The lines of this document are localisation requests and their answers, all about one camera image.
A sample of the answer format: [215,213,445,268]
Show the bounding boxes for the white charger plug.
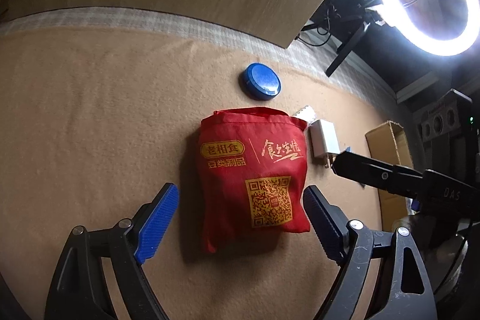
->
[309,119,341,167]

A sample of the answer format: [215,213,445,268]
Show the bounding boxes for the red drawstring bag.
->
[196,106,310,253]

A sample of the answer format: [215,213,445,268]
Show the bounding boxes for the blue round lid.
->
[241,62,281,101]

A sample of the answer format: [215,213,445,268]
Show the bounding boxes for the white patterned lighter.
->
[293,105,317,126]

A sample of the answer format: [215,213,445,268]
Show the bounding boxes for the cardboard box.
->
[365,121,413,232]

